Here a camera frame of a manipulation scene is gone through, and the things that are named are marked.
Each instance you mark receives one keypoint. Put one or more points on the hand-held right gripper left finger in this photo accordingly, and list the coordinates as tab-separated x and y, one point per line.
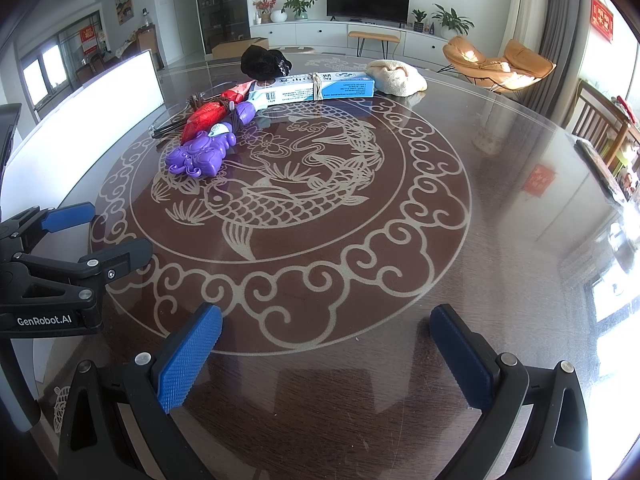
190	355

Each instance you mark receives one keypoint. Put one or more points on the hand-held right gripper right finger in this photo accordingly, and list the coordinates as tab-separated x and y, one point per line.
462	360

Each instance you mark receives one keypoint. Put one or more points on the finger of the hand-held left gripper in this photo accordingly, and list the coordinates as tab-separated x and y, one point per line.
67	217
120	255

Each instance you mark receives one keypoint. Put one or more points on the black thin-frame glasses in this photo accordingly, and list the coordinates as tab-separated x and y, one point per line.
170	128

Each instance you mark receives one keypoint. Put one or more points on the dark fish-patterned glass desktop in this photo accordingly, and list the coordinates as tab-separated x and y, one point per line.
325	400

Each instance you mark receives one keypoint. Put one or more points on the white board panel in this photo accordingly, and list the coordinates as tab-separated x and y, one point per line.
90	125

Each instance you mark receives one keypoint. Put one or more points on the purple plastic toy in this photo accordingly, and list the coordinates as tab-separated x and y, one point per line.
197	157

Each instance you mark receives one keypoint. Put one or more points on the red foil packet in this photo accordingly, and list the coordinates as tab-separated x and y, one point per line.
202	119

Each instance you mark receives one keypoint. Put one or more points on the red door poster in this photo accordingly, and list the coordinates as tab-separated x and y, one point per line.
88	39

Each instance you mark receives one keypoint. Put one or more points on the wooden side cabinet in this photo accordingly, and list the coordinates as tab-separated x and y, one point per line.
149	45

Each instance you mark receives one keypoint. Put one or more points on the red pink pouch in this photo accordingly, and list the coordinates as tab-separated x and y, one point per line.
237	92

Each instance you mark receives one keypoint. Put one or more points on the black tray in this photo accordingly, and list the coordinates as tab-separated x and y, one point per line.
597	167

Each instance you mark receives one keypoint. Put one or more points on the cardboard box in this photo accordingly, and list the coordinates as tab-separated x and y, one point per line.
239	47

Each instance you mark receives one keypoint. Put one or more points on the black hair bun wig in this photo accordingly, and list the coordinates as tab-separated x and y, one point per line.
262	62

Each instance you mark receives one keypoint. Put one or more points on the dark glass display cabinet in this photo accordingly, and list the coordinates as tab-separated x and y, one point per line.
220	5

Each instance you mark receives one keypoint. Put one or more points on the wooden dining chair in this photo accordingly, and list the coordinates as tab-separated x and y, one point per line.
597	125

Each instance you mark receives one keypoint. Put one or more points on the blue white toothpaste box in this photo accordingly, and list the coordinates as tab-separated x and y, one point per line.
345	87

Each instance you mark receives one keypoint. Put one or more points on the white round vase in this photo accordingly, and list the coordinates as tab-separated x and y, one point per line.
278	16

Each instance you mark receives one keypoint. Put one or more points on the red flower arrangement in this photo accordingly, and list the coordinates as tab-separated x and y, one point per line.
265	5

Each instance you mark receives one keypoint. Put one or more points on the cream knitted hat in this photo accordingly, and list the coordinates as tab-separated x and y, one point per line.
397	77

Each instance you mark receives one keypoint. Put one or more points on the white television cabinet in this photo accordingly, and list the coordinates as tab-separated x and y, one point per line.
315	35

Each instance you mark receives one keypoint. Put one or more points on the orange lounge chair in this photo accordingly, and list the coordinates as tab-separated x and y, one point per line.
475	62

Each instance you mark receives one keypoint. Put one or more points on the green potted plant white pot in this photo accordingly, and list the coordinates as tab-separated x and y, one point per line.
299	6

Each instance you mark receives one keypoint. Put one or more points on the wooden bench stool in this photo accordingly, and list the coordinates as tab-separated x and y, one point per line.
374	36

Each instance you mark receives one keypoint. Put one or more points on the large leafy potted plant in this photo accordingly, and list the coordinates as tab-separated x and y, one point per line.
450	22

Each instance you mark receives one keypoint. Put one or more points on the grey curtain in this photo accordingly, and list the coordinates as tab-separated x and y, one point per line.
565	35

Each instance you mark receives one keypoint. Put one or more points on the small potted plant dark pot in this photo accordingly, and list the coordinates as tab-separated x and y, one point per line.
419	21

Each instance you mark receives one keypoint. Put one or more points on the black flat television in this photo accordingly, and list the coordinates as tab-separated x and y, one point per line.
367	0

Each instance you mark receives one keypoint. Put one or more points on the covered standing air conditioner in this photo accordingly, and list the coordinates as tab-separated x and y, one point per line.
525	10

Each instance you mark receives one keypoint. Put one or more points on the framed wall painting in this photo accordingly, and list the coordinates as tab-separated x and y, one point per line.
123	4

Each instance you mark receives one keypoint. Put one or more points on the red wall hanging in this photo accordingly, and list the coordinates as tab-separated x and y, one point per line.
601	17

